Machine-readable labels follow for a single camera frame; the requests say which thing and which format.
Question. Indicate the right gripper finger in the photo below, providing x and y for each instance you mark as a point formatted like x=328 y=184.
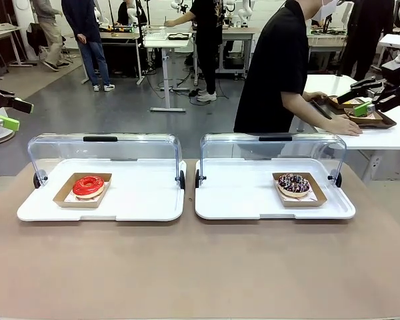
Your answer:
x=360 y=109
x=353 y=96

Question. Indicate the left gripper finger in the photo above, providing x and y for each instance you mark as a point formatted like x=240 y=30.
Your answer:
x=9 y=124
x=20 y=105

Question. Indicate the brown cardboard donut tray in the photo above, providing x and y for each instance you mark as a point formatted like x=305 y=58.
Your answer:
x=332 y=103
x=320 y=200
x=375 y=117
x=63 y=200

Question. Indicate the dark brown serving tray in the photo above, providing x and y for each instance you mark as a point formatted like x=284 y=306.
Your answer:
x=388 y=121

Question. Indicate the person's left forearm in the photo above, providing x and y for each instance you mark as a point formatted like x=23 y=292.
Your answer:
x=308 y=96

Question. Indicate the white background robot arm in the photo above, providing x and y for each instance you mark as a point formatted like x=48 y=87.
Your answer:
x=243 y=11

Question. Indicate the person's right forearm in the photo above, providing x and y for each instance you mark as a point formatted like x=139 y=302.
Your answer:
x=313 y=118

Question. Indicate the person all in black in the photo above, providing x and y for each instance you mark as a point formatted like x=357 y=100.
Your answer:
x=366 y=33

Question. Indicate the person grey top khaki trousers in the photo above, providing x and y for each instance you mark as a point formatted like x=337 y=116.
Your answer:
x=51 y=40

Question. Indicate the person dark jacket blue jeans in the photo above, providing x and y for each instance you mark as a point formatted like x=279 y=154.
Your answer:
x=90 y=56

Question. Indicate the person in black top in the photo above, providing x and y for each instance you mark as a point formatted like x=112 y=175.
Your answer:
x=270 y=66

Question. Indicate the red glazed donut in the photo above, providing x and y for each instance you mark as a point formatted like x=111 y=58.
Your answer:
x=81 y=188

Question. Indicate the chocolate donut colourful sprinkles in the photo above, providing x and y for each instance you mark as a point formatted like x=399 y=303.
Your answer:
x=286 y=181

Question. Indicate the seated person in black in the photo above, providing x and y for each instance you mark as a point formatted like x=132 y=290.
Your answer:
x=123 y=15

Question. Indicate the person black tee white shoes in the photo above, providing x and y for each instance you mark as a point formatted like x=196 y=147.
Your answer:
x=206 y=33

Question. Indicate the person's right hand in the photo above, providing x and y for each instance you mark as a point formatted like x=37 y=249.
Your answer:
x=346 y=126

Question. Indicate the person's left hand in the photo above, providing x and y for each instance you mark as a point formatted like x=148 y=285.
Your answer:
x=320 y=97

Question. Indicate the white rounded table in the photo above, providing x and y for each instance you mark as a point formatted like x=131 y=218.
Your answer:
x=370 y=140

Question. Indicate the white box device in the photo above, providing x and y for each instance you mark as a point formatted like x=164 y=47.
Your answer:
x=395 y=40

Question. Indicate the white desk with green items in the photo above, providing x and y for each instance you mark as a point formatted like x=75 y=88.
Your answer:
x=326 y=43

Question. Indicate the chair with black jacket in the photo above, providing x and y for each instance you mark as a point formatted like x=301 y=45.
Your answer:
x=36 y=38

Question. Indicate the white side table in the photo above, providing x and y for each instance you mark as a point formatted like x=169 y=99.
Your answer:
x=3 y=33

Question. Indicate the clear plastic dome lid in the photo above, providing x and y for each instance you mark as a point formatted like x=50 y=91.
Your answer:
x=120 y=150
x=240 y=146

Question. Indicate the desk with yellow tools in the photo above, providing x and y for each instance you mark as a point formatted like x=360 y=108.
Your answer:
x=120 y=35

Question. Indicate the wooden top desk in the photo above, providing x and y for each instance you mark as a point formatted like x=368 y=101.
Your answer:
x=240 y=31

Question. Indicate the white display tray base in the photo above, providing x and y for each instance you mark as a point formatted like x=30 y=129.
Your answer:
x=236 y=200
x=136 y=200

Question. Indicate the white standing desk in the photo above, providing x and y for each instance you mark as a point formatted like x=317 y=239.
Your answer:
x=168 y=66

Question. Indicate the dark tray white contents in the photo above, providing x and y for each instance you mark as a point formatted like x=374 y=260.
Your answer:
x=179 y=36

